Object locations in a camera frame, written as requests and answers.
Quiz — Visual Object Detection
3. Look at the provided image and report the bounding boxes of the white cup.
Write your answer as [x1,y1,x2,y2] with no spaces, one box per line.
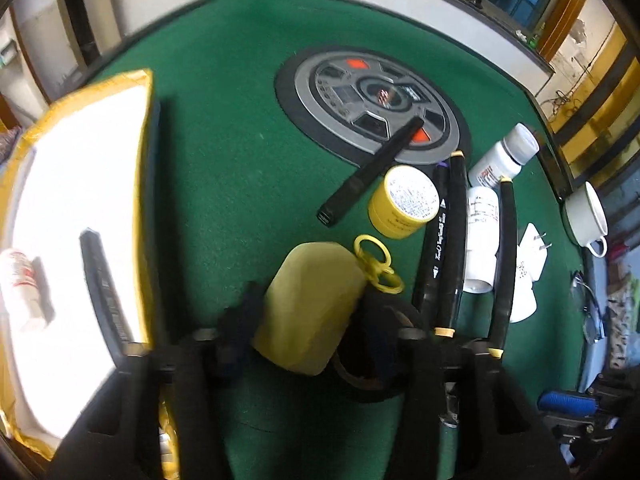
[562,181,610,258]

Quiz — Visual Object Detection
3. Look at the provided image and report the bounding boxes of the tangled cables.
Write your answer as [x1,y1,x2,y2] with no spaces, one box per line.
[542,87,583,121]

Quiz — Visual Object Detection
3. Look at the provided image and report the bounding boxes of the black tape roll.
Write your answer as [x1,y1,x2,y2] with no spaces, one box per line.
[332,292,428,405]

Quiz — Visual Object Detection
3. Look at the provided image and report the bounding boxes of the yellow round tin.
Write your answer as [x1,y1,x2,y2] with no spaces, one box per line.
[368,165,438,239]

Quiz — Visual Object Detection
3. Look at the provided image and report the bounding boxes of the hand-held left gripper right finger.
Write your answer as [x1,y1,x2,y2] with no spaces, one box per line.
[360,295,571,480]

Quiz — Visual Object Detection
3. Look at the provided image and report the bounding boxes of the yellow rounded block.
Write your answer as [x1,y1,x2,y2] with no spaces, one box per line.
[251,241,365,377]

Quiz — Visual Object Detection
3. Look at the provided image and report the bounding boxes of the small yellow scissors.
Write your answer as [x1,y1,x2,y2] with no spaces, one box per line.
[353,233,405,295]

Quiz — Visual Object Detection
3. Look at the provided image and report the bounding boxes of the black marker purple caps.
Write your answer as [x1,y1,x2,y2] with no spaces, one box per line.
[411,160,451,328]

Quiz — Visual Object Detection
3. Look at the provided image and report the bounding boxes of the white plastic bottle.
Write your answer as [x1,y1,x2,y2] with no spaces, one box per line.
[460,186,501,295]

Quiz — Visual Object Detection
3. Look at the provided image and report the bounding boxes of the white charger plug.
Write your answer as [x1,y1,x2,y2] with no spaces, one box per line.
[507,222,553,324]

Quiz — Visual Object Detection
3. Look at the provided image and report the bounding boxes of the round grey table control panel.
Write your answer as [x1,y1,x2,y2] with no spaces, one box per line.
[274,47,473,168]

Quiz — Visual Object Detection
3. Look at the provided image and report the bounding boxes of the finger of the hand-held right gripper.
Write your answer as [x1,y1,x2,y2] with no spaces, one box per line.
[537,390,598,417]

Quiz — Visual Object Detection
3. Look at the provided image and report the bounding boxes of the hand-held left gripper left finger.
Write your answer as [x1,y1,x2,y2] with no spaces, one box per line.
[47,280,266,480]

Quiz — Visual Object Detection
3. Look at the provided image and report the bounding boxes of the white capped pill bottle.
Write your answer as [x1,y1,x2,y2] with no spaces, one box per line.
[467,122,541,190]

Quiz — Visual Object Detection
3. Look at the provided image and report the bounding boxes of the small white labelled bottle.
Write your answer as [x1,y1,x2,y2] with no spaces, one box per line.
[0,248,53,333]

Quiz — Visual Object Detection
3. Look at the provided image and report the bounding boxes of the pile of clothes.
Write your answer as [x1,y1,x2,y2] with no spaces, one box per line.
[602,240,640,376]

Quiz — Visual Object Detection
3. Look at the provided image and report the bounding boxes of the black flat bar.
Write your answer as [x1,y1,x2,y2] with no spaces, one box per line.
[79,229,136,361]

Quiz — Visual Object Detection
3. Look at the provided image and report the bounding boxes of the black marker yellow caps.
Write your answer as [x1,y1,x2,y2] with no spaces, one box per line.
[487,177,518,358]
[433,150,468,338]

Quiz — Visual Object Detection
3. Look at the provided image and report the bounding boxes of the black stick-shaped device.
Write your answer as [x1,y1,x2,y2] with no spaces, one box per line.
[316,116,426,229]

